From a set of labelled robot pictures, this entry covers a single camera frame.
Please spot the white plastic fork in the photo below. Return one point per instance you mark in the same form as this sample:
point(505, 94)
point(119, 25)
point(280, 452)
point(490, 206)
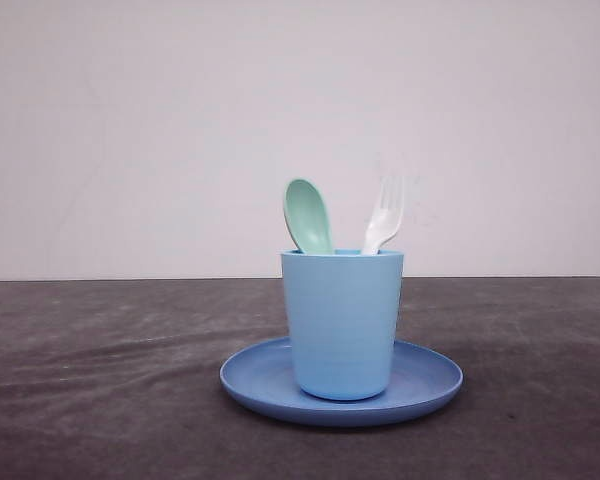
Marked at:
point(387, 213)

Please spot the blue plastic plate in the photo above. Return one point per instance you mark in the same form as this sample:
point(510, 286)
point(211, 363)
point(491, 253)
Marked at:
point(260, 378)

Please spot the mint green plastic spoon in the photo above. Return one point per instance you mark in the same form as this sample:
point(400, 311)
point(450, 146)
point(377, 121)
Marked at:
point(306, 218)

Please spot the light blue plastic cup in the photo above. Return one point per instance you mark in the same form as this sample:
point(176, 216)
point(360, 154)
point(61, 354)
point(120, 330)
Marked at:
point(342, 311)

